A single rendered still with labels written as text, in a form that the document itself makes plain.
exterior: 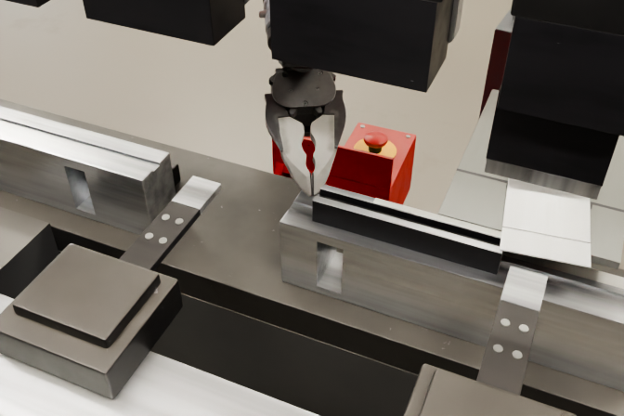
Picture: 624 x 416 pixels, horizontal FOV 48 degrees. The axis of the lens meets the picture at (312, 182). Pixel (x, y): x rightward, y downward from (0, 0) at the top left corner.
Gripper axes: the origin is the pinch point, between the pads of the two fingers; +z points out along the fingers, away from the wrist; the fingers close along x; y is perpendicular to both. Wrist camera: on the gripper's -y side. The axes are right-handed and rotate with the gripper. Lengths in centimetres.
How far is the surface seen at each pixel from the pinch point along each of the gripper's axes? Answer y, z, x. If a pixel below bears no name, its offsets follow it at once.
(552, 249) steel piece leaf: -6.1, 10.7, -22.2
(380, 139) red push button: 33.6, -19.1, -14.9
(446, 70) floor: 181, -113, -76
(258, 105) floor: 172, -97, 2
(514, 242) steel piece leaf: -5.4, 9.7, -18.8
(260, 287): 10.0, 8.9, 6.2
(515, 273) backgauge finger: -7.7, 13.2, -17.5
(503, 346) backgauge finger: -11.7, 20.2, -13.7
